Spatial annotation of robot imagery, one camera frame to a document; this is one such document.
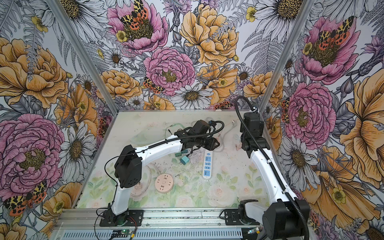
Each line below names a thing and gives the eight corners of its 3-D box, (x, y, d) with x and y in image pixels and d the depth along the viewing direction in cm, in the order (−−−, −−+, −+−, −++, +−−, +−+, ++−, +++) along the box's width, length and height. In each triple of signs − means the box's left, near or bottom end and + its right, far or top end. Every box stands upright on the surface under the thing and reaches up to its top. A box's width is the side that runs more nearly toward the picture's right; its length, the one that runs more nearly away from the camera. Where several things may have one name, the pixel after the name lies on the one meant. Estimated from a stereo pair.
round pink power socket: (154, 193, 84) (153, 191, 81) (157, 175, 90) (156, 173, 88) (172, 193, 84) (171, 191, 81) (174, 175, 90) (173, 173, 88)
